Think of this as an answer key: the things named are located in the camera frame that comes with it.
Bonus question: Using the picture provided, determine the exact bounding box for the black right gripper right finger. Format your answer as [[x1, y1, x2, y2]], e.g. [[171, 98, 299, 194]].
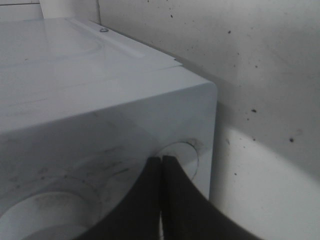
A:
[[161, 155, 257, 240]]

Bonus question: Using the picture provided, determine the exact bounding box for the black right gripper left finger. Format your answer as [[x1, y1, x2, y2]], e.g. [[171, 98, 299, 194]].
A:
[[76, 157, 162, 240]]

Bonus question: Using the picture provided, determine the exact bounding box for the round white door button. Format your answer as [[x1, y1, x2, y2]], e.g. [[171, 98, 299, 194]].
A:
[[155, 141, 199, 181]]

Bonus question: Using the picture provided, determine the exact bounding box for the white timer knob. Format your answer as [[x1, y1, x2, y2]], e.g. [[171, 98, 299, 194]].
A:
[[0, 191, 101, 240]]

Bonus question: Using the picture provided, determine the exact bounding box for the white microwave oven body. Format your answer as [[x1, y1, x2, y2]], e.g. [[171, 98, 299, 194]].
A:
[[0, 18, 217, 225]]

